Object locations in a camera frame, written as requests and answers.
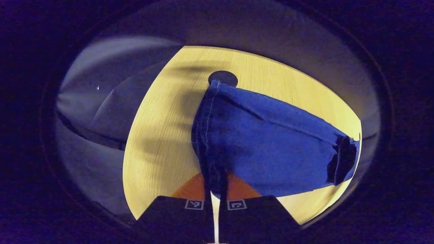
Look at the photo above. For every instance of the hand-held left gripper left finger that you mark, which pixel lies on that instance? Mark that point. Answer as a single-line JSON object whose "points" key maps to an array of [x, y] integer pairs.
{"points": [[169, 220]]}

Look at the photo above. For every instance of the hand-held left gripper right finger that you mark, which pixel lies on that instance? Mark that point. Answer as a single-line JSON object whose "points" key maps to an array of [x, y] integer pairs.
{"points": [[257, 217]]}

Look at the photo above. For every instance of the blue denim jeans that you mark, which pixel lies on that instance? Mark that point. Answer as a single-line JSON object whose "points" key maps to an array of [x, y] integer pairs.
{"points": [[271, 145]]}

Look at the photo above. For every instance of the black round table grommet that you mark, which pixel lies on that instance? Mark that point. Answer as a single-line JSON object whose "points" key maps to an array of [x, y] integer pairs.
{"points": [[225, 76]]}

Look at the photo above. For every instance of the black backdrop cloth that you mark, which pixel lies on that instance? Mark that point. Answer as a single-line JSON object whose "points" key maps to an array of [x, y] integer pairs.
{"points": [[254, 23]]}

